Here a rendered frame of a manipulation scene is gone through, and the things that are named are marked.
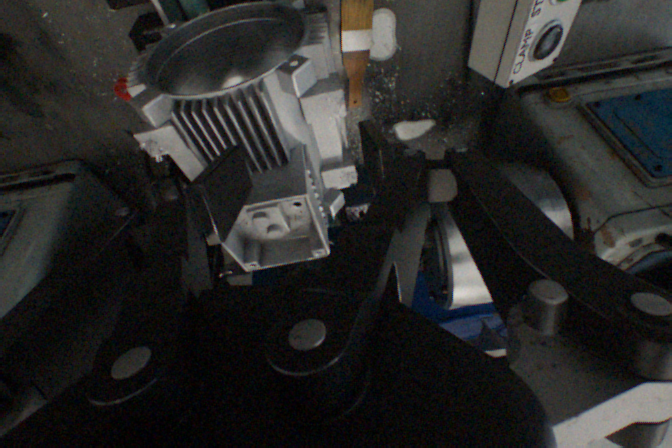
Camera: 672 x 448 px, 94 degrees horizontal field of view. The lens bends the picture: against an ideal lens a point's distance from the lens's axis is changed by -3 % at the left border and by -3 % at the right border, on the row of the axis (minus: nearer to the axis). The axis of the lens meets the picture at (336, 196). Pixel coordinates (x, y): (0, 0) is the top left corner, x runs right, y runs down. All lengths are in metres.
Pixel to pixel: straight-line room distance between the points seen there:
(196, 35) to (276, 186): 0.20
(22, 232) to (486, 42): 0.77
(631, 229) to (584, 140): 0.17
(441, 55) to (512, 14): 0.34
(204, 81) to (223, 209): 0.28
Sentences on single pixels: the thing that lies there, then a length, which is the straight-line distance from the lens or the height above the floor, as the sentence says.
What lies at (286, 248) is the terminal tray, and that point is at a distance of 0.39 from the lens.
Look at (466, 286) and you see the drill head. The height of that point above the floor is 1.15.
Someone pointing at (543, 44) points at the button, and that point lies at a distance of 0.35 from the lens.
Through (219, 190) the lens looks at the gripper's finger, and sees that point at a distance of 0.16.
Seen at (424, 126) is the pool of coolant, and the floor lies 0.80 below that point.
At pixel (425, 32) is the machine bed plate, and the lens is 0.62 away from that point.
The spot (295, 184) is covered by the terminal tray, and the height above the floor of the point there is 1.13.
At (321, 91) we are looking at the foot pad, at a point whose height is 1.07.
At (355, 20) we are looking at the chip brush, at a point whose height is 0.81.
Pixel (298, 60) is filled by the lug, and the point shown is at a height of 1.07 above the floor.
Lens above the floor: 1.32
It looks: 37 degrees down
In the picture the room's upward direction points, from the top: 171 degrees clockwise
